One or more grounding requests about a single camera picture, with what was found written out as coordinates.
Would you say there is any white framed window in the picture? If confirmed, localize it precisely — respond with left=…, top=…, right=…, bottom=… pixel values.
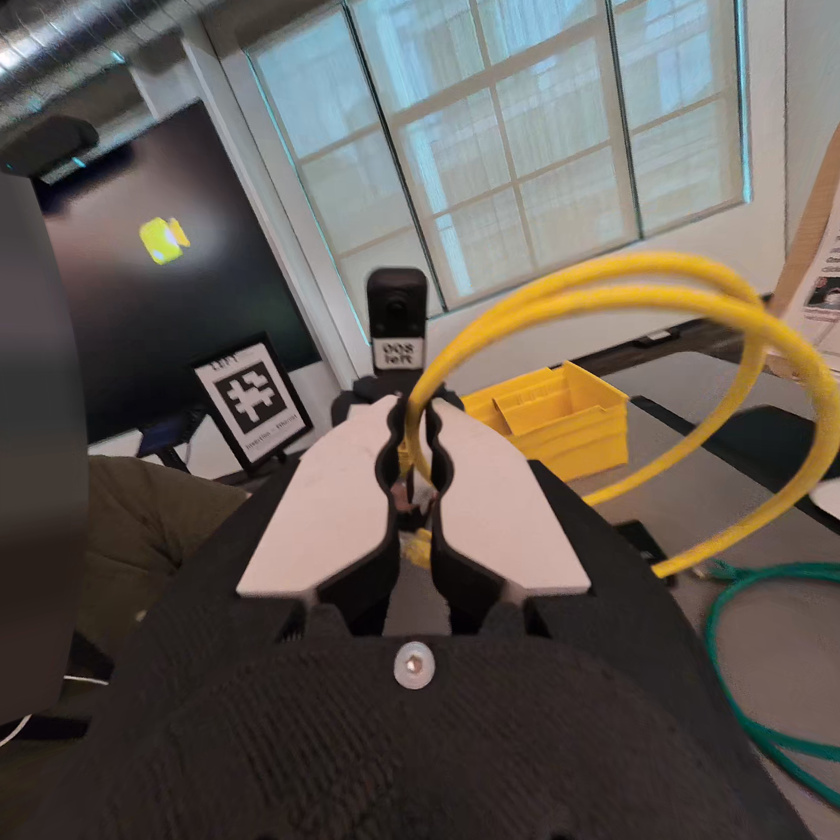
left=246, top=0, right=753, bottom=317

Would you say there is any yellow plastic bin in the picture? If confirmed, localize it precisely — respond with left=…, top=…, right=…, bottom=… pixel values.
left=397, top=360, right=631, bottom=484

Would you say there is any round silver air duct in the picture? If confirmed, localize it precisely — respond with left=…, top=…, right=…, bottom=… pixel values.
left=0, top=0, right=198, bottom=102

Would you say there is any instruction poster board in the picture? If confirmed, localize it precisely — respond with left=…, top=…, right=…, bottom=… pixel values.
left=768, top=125, right=840, bottom=376

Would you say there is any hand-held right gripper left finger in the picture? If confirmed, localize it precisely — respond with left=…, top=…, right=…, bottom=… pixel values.
left=236, top=394, right=402, bottom=634

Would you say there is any dark grey curved panel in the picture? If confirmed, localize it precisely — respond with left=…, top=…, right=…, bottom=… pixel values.
left=0, top=169, right=91, bottom=718

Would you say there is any black framed marker sign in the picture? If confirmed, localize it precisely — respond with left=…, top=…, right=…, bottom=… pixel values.
left=192, top=333, right=315, bottom=475

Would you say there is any green ethernet cable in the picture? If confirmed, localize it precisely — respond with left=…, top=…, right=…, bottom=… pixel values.
left=696, top=560, right=840, bottom=812

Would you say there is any yellow ethernet cable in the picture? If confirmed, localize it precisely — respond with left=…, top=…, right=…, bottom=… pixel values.
left=397, top=252, right=840, bottom=580

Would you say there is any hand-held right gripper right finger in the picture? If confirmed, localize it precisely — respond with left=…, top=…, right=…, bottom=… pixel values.
left=425, top=397, right=592, bottom=634

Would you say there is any black monitor screen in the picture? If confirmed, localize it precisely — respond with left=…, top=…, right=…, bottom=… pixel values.
left=33, top=98, right=323, bottom=447

